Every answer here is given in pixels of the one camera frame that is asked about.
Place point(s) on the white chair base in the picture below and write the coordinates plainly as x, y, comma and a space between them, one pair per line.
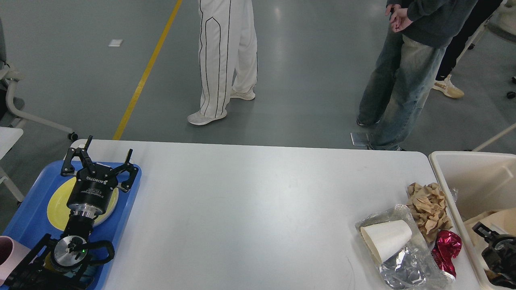
509, 95
11, 107

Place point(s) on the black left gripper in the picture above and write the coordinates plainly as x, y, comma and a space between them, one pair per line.
95, 183

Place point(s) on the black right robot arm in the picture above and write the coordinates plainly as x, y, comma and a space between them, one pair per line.
499, 256

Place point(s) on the red foil wrapper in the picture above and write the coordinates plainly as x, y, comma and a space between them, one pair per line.
447, 247

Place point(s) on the beige plastic bin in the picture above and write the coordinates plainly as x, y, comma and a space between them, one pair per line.
474, 183

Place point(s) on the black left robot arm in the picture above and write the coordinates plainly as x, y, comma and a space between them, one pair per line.
66, 231

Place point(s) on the person in jeans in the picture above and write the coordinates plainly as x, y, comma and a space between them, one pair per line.
420, 31

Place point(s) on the yellow plastic plate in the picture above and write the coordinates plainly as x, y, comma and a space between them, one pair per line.
58, 212

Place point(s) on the floor outlet plate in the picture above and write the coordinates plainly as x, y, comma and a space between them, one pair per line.
360, 139

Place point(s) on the left white chair base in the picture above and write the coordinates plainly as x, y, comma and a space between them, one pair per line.
11, 107

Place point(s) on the pink ribbed cup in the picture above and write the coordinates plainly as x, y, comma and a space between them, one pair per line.
11, 254

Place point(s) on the large brown paper bag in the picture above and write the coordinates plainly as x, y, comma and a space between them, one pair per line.
503, 221

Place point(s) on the clear plastic wrap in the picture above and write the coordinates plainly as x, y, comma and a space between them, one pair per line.
413, 267

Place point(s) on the crumpled brown paper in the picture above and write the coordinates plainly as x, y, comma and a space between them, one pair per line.
428, 207

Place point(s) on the person in white tracksuit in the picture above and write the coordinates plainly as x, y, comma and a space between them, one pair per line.
227, 56

